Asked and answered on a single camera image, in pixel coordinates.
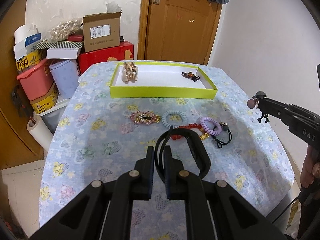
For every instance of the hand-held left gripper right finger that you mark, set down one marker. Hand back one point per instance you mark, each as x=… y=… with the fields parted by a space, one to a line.
x=168 y=175

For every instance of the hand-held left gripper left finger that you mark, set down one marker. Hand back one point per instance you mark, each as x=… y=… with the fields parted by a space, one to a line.
x=150 y=172

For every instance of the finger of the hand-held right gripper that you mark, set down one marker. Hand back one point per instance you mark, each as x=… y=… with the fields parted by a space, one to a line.
x=277 y=108

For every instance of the small black clip pink charm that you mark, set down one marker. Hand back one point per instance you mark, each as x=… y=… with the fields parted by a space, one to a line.
x=251 y=103

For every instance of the black wristband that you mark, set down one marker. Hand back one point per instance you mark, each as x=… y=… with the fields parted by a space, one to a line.
x=200 y=150

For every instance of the pink rhinestone hair clip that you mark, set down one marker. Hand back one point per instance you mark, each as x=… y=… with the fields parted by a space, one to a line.
x=140 y=118

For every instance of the green cardboard tray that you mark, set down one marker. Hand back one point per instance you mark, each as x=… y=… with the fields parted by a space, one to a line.
x=162 y=92

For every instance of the person's right hand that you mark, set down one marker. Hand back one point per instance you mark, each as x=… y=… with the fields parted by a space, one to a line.
x=311 y=166

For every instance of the floral tablecloth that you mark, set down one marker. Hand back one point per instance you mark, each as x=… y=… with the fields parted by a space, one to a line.
x=100 y=135

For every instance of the beige hair claw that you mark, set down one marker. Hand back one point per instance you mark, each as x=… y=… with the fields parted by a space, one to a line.
x=128 y=78

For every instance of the white storage bin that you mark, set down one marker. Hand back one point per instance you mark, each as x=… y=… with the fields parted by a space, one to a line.
x=53 y=116

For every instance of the white paper roll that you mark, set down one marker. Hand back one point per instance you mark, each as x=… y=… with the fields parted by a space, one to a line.
x=41 y=135

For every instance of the large red gift box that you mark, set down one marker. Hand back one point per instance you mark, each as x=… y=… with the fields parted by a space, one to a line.
x=105 y=56

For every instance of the brown wooden door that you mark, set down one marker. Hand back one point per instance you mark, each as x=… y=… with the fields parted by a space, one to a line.
x=185 y=25

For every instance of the yellow round tin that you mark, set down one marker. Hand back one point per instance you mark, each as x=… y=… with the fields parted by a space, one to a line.
x=45 y=103

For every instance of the lavender cylinder container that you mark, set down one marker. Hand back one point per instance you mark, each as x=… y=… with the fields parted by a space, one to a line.
x=65 y=80

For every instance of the pink plastic tub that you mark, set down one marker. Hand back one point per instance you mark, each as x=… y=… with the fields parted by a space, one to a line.
x=36 y=80

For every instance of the flat white box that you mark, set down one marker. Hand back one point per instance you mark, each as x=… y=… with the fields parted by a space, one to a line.
x=62 y=53

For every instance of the open cardboard box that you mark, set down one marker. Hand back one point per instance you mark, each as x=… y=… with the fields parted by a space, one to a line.
x=102 y=32

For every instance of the small dark red box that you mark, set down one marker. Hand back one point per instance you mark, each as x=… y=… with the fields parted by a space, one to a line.
x=75 y=38

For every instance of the green striped box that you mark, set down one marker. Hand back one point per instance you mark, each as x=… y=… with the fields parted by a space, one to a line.
x=62 y=45

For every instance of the yellow patterned box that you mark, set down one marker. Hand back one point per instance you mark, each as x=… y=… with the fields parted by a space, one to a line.
x=27 y=61

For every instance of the clear bag of nuts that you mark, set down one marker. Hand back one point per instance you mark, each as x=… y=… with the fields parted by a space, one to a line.
x=61 y=31

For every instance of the white box blue label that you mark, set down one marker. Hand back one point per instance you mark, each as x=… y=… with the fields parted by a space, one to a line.
x=25 y=40

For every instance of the brown wooden cabinet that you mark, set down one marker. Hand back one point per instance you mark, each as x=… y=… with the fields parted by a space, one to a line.
x=10 y=55

